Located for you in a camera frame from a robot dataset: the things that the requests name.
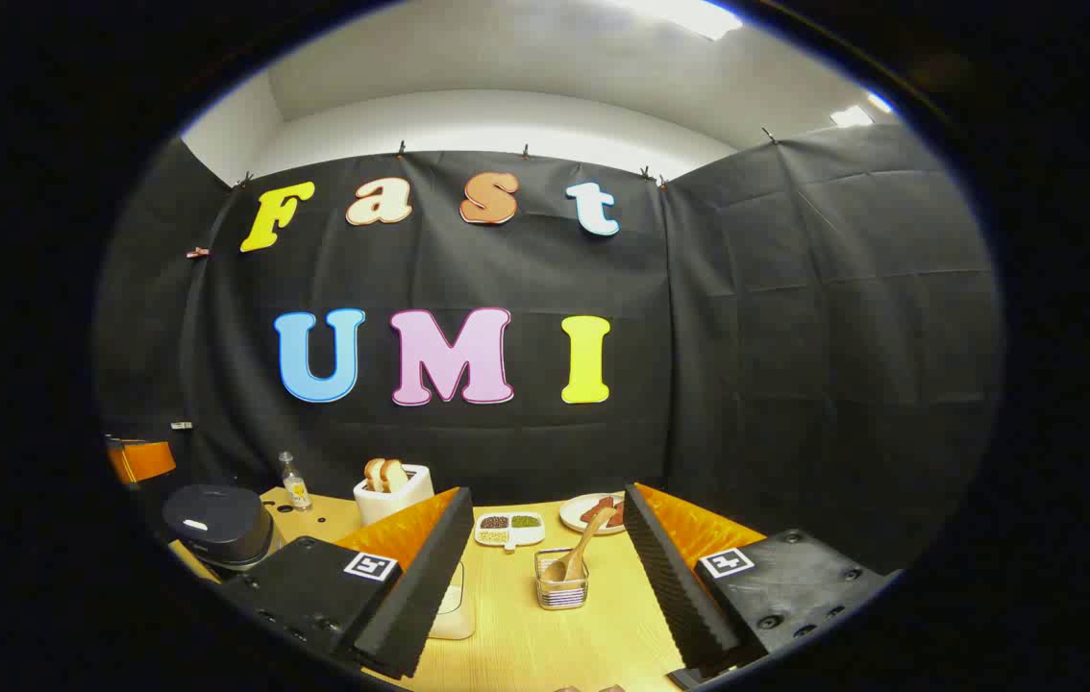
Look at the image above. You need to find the white round plate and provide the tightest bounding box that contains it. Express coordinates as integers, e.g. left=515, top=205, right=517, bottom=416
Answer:
left=559, top=492, right=627, bottom=535

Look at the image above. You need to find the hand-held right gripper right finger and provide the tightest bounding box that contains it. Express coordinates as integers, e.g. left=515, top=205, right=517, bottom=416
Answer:
left=624, top=482, right=897, bottom=679

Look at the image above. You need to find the clear rice box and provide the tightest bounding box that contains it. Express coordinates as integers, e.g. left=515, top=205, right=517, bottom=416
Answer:
left=428, top=560, right=477, bottom=641

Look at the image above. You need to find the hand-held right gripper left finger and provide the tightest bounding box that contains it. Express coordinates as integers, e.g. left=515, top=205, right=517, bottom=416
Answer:
left=218, top=487, right=475, bottom=680

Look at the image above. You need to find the metal wire chopstick holder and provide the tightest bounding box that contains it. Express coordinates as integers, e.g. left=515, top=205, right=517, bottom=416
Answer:
left=534, top=548, right=590, bottom=611

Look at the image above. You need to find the white divided bean dish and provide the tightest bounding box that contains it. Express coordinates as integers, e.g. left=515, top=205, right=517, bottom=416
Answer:
left=474, top=511, right=546, bottom=554

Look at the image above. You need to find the wooden spoon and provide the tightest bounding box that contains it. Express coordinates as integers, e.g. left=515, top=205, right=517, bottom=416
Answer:
left=543, top=507, right=618, bottom=584

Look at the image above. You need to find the small glass bottle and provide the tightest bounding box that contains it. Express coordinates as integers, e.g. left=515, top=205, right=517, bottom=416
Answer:
left=278, top=452, right=312, bottom=510

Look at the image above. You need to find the white toaster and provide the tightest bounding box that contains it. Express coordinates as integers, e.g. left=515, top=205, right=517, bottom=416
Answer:
left=354, top=464, right=434, bottom=526

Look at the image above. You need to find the dark blue rice cooker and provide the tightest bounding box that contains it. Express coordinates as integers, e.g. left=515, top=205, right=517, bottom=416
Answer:
left=162, top=483, right=282, bottom=576

